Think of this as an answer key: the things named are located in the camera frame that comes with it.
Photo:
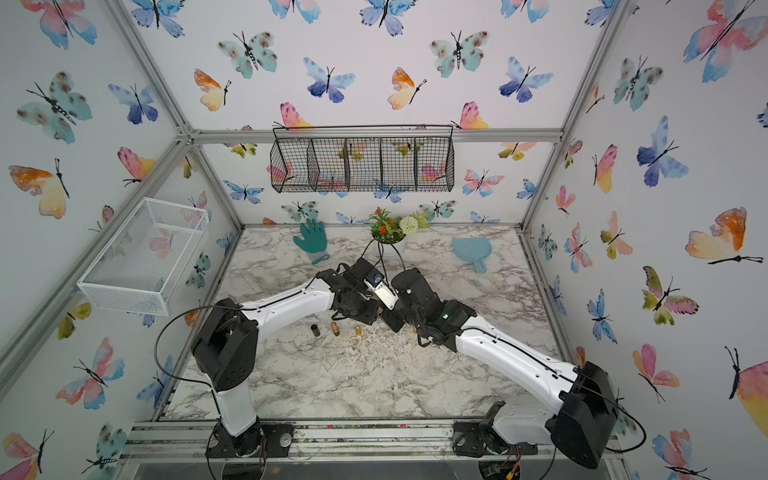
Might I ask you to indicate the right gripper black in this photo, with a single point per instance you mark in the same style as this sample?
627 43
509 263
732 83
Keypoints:
390 321

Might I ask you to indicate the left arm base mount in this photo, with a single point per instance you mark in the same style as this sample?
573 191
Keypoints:
261 440

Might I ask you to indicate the green hand-shaped brush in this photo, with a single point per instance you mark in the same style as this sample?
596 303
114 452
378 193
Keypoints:
312 240

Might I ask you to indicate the light blue dustpan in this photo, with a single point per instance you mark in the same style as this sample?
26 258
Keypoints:
473 251

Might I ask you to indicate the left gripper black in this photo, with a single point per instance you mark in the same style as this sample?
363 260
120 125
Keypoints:
371 316

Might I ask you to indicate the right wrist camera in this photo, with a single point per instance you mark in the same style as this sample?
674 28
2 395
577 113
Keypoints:
377 283

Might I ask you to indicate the black wire wall basket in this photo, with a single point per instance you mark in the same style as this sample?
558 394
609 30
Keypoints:
363 159

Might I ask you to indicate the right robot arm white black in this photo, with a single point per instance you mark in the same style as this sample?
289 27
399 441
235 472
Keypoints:
582 408

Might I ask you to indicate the potted artificial plant white pot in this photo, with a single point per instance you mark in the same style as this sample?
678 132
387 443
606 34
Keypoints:
389 229

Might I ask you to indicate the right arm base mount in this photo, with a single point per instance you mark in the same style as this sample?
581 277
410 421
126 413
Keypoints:
489 438

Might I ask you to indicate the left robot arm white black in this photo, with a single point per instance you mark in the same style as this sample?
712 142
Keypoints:
227 345

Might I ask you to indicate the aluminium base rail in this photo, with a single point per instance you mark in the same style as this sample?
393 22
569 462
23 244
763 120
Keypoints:
313 440

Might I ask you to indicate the white mesh wall basket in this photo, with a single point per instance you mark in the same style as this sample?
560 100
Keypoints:
141 264

